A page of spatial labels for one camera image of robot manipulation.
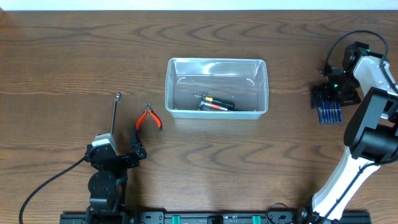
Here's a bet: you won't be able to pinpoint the blue precision screwdriver set case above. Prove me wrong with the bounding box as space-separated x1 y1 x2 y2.
318 101 343 124

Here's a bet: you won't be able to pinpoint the claw hammer orange black handle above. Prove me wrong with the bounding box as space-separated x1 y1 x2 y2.
198 92 236 112

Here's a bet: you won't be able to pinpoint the black yellow handled screwdriver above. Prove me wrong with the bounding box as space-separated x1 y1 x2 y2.
192 93 236 109

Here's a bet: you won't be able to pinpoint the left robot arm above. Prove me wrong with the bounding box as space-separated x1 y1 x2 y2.
84 128 147 218

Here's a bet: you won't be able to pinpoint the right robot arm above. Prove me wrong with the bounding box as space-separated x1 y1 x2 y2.
294 42 397 223

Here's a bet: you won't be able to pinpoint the clear plastic container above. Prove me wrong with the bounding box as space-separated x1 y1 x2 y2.
165 58 269 119

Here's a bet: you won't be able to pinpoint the orange handled cutting pliers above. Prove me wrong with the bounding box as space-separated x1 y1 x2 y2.
135 101 164 132

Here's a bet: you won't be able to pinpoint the left black cable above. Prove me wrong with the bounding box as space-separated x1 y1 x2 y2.
18 157 86 224

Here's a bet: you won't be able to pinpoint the black cable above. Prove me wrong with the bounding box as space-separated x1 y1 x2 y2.
18 157 86 224
322 29 398 94

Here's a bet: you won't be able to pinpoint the right black cable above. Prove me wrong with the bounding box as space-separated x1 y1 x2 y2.
322 29 398 94

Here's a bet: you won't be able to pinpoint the silver offset ring wrench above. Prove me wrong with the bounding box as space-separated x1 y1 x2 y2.
110 93 121 134

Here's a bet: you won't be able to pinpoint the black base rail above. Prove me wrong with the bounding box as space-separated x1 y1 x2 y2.
59 211 373 224

